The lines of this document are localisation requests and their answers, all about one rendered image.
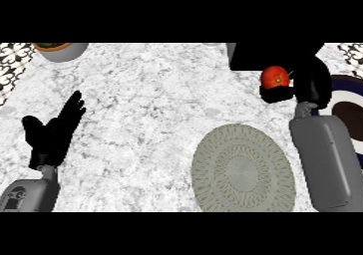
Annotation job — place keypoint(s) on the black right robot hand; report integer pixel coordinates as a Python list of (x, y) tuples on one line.
[(314, 83)]

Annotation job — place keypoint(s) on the round grey woven placemat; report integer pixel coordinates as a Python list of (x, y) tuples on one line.
[(244, 169)]

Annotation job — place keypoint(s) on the grey pot with orange rim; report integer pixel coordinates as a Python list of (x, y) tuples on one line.
[(62, 50)]

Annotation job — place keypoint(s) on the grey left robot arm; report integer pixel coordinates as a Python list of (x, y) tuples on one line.
[(32, 194)]

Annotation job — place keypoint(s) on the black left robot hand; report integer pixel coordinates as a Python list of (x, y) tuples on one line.
[(54, 132)]

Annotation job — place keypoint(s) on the red tomato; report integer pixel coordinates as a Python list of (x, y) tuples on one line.
[(275, 77)]

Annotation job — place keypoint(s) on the blue white brown plate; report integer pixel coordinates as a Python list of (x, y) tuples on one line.
[(354, 116)]

